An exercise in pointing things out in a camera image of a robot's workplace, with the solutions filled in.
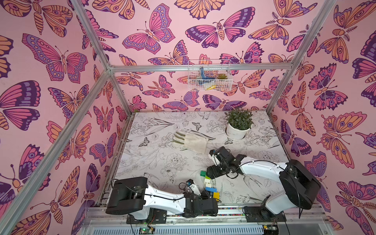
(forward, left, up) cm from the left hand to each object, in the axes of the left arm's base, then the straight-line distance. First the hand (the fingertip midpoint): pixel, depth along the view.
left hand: (212, 199), depth 77 cm
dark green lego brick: (+14, +4, 0) cm, 15 cm away
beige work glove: (+38, +11, -1) cm, 40 cm away
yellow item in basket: (+53, -1, +32) cm, 62 cm away
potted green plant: (+40, -19, +16) cm, 48 cm away
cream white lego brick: (+9, +2, 0) cm, 9 cm away
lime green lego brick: (+11, +2, +2) cm, 11 cm away
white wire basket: (+67, -1, +32) cm, 74 cm away
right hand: (+16, -1, 0) cm, 16 cm away
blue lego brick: (+5, 0, 0) cm, 5 cm away
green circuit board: (-13, +34, -3) cm, 36 cm away
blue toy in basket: (+62, +4, +31) cm, 69 cm away
